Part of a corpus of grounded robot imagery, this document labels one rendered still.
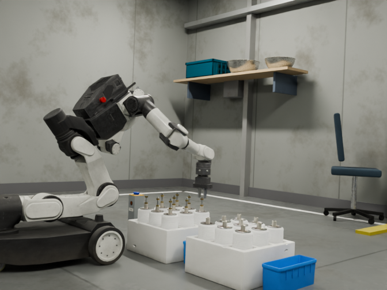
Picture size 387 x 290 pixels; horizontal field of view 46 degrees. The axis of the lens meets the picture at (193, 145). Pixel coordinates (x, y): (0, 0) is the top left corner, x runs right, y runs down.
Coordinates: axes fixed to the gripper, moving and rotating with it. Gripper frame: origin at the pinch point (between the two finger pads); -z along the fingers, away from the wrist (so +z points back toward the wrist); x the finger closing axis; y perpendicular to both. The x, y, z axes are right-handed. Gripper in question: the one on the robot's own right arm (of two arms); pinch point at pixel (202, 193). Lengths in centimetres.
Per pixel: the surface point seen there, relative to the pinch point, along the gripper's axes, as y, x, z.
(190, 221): 13.3, -0.4, -15.5
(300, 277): 29, -69, -31
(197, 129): -333, 194, 49
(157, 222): 22.3, 16.0, -16.6
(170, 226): 25.8, 4.7, -17.0
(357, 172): -187, -54, 9
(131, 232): 20.6, 35.8, -25.1
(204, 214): 2.8, -3.8, -12.4
